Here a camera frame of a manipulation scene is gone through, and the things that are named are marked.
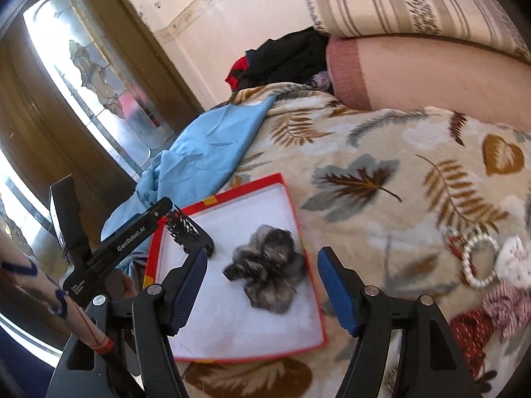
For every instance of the wooden door with patterned glass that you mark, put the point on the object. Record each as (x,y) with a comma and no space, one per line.
(41,141)

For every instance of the striped floral pillow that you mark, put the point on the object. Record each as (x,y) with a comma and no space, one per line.
(394,0)

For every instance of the light blue cloth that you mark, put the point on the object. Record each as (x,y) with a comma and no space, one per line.
(207,141)

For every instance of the pink pillow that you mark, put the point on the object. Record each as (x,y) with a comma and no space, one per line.
(435,74)

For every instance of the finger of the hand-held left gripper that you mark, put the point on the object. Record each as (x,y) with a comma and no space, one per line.
(159,209)

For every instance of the grey fuzzy scrunchie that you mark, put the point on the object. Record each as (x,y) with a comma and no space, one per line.
(269,269)

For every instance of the red garment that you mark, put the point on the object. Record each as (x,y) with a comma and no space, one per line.
(237,71)

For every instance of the pink checkered scrunchie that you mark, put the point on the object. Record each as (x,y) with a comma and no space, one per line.
(504,306)

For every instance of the red scrunchie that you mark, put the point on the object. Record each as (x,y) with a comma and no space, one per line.
(468,331)

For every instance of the white dotted scrunchie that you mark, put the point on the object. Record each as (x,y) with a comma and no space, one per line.
(514,259)

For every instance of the leaf print blanket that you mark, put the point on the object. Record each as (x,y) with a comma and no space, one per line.
(373,224)

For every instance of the black clothes pile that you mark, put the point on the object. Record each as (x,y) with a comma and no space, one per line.
(290,58)

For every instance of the person's left hand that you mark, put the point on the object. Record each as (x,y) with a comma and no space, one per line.
(128,285)

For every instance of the lilac patterned cloth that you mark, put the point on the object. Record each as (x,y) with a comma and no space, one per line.
(320,79)

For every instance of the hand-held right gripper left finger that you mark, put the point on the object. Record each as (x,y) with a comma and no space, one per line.
(193,282)

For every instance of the red-edged white tray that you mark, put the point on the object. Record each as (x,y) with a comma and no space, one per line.
(215,323)

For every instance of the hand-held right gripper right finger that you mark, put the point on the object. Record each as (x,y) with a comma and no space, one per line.
(337,292)

